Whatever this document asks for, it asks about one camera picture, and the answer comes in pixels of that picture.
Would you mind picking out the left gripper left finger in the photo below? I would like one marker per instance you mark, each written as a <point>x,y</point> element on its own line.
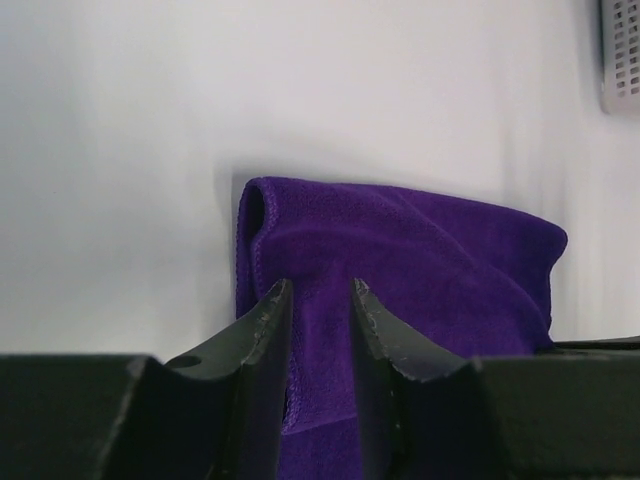
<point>213,412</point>

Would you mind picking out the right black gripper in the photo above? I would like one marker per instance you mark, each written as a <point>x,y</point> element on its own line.
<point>613,347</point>

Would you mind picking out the white plastic basket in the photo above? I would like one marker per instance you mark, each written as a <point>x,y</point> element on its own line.
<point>620,57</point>

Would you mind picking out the purple microfiber towel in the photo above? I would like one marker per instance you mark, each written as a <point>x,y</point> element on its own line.
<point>471,276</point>

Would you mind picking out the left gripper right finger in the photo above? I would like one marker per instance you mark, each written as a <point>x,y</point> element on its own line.
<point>426,413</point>

